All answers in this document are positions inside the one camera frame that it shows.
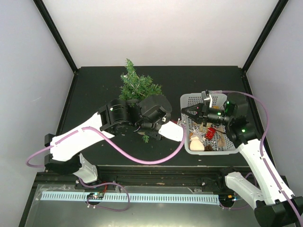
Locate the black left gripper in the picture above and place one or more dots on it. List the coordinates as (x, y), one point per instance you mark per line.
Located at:
(157, 137)

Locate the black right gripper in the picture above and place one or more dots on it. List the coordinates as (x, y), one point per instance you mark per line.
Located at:
(201, 114)

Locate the small green christmas tree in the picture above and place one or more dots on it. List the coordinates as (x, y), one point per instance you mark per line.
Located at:
(137, 86)

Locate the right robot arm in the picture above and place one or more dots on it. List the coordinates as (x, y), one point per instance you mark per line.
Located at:
(273, 202)

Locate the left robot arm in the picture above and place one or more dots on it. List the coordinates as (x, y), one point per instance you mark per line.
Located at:
(118, 117)

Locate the silver star ornament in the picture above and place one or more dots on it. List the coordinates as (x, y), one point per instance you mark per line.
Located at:
(196, 133)

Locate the white perforated plastic basket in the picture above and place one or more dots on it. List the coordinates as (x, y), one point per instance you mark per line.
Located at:
(218, 103)

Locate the wooden snowman ornament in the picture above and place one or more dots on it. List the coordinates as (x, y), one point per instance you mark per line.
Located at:
(196, 145)

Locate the brown pine cone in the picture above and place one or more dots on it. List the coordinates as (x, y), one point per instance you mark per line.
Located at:
(208, 148)

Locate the burlap bow ornament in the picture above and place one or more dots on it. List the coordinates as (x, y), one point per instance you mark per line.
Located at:
(221, 141)

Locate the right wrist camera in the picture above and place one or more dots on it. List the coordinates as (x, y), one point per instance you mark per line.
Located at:
(207, 98)

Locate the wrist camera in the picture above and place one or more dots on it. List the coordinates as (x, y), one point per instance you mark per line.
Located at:
(207, 98)
(173, 131)

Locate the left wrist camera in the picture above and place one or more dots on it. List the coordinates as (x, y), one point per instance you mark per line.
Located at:
(173, 131)

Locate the white slotted cable duct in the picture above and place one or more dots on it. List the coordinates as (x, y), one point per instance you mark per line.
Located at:
(208, 199)

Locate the right black corner post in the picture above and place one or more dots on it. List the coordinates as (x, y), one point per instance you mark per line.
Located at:
(274, 16)

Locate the black corner frame post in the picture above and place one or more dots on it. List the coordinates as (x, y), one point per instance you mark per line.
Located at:
(55, 33)

